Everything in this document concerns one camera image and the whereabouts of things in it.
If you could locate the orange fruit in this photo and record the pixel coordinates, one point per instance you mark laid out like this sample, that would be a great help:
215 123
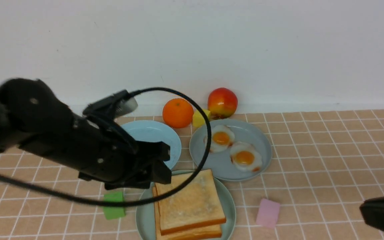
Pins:
177 113

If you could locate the toast slice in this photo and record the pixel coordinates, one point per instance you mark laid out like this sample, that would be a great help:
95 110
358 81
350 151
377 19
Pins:
188 200
212 231

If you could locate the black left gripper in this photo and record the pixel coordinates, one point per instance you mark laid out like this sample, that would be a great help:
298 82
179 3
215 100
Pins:
98 148

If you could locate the fried egg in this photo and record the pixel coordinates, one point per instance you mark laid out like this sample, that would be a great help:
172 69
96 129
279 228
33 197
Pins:
245 157
222 138

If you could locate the red yellow apple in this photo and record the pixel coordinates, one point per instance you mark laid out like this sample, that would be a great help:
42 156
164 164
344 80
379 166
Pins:
222 103

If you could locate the green cube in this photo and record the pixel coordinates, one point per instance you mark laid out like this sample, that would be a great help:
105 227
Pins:
111 213

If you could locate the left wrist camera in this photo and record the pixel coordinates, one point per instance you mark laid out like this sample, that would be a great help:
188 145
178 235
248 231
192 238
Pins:
116 105

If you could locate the fried egg front right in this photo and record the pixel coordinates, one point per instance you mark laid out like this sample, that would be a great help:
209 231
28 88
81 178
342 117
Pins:
245 157

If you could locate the light blue plate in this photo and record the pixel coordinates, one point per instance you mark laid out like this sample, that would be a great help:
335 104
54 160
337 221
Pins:
153 131

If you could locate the beige checkered tablecloth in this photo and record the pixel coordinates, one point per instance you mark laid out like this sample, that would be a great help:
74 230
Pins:
324 165

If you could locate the pink cube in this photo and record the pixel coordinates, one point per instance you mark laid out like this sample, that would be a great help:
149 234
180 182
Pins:
268 213

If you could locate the yellow cube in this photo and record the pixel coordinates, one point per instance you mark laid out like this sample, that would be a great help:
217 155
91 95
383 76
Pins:
198 119

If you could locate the fried egg back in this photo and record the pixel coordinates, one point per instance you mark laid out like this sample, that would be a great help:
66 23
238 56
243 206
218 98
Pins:
222 138

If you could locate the mint green plate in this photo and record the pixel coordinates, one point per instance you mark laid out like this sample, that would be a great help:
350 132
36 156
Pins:
203 210

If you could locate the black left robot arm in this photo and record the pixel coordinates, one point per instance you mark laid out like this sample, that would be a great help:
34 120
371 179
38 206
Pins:
19 97

